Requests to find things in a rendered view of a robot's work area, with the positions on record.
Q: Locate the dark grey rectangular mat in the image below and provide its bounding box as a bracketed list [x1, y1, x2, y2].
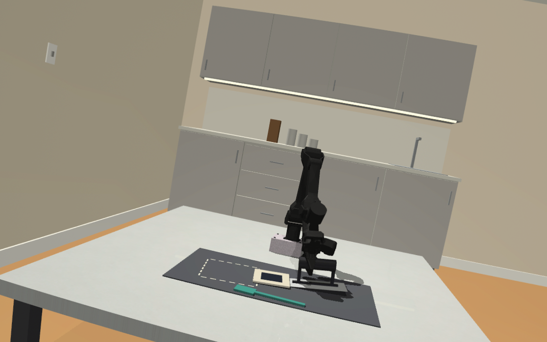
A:
[163, 248, 380, 328]

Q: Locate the cream square tile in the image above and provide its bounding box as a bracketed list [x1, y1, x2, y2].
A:
[253, 269, 290, 288]

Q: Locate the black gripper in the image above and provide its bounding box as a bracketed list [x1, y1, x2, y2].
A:
[301, 228, 324, 276]

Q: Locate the teal flat trowel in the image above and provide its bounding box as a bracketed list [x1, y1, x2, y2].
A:
[234, 285, 305, 307]

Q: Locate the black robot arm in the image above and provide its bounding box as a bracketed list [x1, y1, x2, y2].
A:
[283, 146, 337, 256]

